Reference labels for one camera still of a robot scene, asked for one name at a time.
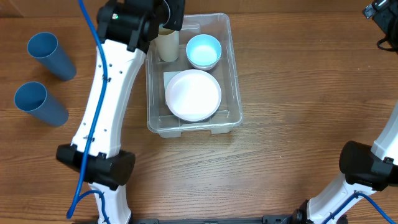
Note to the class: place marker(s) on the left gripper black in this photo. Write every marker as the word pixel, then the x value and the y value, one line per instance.
pixel 176 21

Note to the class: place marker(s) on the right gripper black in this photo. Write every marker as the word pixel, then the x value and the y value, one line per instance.
pixel 384 8

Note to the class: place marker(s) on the beige cup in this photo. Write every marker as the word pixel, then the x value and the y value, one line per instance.
pixel 167 44

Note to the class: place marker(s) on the light blue bowl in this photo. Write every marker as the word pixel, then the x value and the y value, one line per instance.
pixel 203 49

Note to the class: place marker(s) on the pink plate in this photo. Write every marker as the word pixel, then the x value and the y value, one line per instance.
pixel 193 95

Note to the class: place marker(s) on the grey bowl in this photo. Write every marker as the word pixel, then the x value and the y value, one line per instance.
pixel 203 67

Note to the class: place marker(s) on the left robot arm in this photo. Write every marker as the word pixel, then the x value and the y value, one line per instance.
pixel 122 33

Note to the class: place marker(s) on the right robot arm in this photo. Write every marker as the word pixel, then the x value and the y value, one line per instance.
pixel 364 170

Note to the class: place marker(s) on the white label in bin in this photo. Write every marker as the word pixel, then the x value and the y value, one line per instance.
pixel 167 78

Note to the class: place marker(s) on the clear plastic storage bin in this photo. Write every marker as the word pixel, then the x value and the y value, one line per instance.
pixel 160 119

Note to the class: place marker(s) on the blue cup far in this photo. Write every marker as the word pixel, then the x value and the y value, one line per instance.
pixel 47 50

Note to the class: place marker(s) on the blue cup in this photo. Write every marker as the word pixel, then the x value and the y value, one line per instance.
pixel 47 50
pixel 35 99

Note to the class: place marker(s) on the blue cup near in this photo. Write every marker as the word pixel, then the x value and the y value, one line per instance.
pixel 35 99

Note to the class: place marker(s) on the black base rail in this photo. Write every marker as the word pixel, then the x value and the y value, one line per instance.
pixel 266 219

